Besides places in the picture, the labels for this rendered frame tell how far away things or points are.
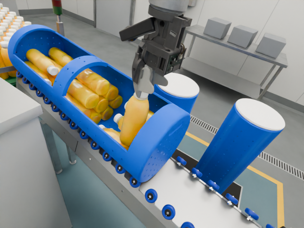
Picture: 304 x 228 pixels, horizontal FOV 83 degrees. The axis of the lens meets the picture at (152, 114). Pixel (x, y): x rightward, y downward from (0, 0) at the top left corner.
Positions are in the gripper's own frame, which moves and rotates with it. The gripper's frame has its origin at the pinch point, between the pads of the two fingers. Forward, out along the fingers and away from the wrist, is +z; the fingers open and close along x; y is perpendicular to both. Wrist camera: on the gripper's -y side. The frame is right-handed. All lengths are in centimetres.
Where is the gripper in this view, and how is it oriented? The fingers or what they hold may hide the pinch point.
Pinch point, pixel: (142, 89)
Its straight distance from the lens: 48.0
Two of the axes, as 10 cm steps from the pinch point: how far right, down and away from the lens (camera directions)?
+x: 6.3, -4.1, 6.6
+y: 7.6, 5.3, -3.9
